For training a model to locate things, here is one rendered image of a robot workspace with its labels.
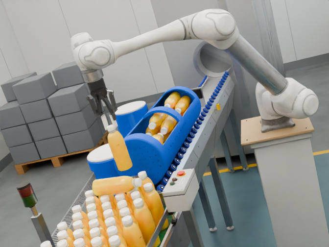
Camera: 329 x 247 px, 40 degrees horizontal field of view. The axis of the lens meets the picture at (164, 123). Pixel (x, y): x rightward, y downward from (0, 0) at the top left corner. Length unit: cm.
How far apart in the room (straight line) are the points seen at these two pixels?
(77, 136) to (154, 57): 223
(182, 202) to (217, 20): 78
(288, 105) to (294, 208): 66
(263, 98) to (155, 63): 516
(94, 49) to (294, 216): 150
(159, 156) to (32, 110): 392
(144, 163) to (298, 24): 533
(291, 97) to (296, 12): 508
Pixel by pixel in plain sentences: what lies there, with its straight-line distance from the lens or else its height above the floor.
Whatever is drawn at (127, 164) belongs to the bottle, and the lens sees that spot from 211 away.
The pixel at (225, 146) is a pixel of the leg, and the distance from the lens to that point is 435.
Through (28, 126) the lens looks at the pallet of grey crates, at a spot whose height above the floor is 63.
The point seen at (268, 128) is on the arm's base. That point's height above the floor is 102.
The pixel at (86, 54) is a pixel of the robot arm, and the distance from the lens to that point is 182.
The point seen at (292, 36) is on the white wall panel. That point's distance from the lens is 734.
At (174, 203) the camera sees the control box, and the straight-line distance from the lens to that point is 194.
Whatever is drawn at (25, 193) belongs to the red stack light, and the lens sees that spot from 210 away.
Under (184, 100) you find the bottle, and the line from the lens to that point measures 295.
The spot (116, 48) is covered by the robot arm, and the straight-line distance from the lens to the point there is 187.
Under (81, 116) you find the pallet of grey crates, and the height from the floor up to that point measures 60.
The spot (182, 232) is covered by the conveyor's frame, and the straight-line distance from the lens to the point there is 216.
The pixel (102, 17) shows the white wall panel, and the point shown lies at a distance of 756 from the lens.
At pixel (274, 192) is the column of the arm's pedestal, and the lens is 260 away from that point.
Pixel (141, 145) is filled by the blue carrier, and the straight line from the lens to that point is 227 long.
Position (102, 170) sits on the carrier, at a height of 97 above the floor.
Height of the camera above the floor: 194
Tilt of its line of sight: 17 degrees down
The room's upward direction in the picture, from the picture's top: 17 degrees counter-clockwise
